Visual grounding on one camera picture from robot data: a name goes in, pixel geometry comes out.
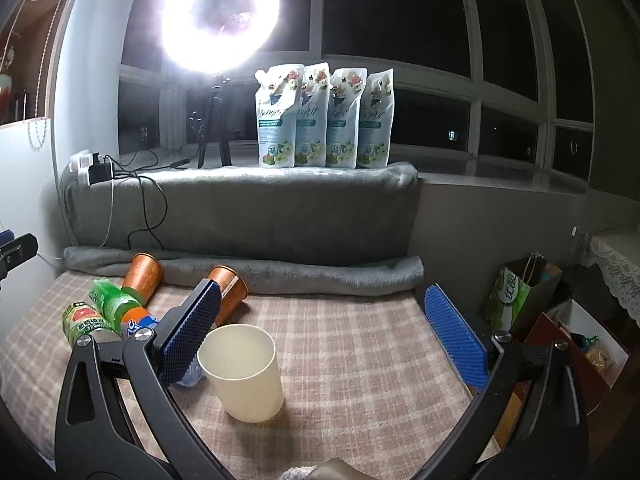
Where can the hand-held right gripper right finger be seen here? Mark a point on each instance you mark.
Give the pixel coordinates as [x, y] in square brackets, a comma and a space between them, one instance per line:
[456, 332]

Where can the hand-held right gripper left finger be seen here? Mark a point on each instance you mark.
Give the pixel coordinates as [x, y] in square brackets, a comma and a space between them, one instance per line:
[192, 330]

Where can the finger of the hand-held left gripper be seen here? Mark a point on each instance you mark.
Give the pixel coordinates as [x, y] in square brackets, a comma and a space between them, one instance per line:
[17, 252]

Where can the cream plastic cup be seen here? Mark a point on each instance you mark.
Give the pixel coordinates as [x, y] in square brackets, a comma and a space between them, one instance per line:
[245, 375]

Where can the copper patterned cup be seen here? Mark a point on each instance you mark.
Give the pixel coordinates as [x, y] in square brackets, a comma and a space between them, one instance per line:
[231, 292]
[142, 277]

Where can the blue label orange cap bottle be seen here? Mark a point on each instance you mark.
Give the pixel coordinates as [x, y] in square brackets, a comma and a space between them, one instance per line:
[142, 321]

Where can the green paper bag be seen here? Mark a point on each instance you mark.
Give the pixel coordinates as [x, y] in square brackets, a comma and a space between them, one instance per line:
[510, 300]

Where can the green plastic bottle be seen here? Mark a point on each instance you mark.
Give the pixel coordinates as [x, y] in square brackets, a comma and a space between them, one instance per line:
[114, 302]

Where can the green drink can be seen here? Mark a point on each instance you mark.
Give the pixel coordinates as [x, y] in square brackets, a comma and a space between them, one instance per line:
[82, 322]

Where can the plaid bed sheet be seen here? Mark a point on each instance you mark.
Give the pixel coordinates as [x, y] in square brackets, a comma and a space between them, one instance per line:
[360, 360]

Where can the white power strip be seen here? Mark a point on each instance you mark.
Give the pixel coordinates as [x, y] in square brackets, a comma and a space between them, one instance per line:
[82, 165]

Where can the red cardboard box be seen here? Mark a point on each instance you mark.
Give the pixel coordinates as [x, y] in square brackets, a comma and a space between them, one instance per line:
[565, 360]

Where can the black charger plug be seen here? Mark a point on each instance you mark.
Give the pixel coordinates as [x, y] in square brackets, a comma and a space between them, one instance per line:
[101, 171]

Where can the grey fleece blanket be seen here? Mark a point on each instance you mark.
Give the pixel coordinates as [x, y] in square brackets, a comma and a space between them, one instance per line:
[280, 215]

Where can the yellow snack packet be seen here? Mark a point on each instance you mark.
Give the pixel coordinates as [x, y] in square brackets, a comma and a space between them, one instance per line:
[600, 357]

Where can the white lace cloth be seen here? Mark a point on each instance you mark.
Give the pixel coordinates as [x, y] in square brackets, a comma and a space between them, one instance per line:
[617, 265]

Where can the fuzzy grey cloth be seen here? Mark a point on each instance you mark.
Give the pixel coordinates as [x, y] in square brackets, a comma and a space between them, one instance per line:
[297, 474]

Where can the black tripod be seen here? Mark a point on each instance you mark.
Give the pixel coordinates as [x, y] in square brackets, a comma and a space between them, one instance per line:
[217, 120]

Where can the floral refill pouch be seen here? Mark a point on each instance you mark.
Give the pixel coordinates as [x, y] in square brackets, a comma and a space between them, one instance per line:
[312, 120]
[275, 120]
[376, 120]
[342, 120]

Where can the white window frame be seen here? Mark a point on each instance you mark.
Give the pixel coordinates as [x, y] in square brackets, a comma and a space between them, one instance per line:
[480, 90]

